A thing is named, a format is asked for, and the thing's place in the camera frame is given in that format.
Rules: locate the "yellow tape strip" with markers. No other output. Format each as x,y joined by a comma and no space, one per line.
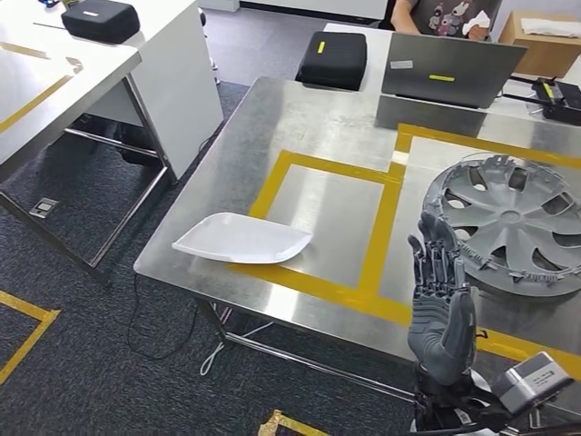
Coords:
32,105

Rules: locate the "person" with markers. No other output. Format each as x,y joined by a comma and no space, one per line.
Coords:
435,18

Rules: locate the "yellow floor tape square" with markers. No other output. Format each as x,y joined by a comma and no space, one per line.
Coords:
27,304
290,424

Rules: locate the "steel frame table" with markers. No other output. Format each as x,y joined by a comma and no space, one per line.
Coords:
54,78

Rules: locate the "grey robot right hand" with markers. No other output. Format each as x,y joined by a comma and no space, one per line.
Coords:
442,337

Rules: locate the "white tissue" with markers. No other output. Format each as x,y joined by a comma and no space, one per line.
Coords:
476,23

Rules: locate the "tan cardboard box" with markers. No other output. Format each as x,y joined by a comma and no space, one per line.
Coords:
545,57

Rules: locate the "grey plastic wheel cover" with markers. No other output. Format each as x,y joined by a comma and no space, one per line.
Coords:
513,216

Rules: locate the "black case with white label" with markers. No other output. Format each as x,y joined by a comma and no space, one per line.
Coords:
99,21

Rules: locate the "black device with yellow sticker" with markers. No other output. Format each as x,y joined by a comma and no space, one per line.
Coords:
563,99

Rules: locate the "grey floor socket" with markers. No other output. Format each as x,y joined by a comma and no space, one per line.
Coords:
44,207

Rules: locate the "white plastic panel part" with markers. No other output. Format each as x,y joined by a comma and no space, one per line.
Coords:
236,237

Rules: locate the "yellow tape rectangle marking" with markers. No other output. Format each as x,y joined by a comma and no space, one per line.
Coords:
380,240

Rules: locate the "stainless steel workbench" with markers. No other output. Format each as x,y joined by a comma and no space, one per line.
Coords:
318,120

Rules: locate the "white cloth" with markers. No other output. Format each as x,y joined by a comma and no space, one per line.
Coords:
554,27

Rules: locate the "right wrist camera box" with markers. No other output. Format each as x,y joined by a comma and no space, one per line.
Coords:
531,382

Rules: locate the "grey laptop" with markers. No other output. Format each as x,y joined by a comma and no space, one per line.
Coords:
453,66

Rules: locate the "black case with yellow sticker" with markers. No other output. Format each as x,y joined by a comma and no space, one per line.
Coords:
336,60

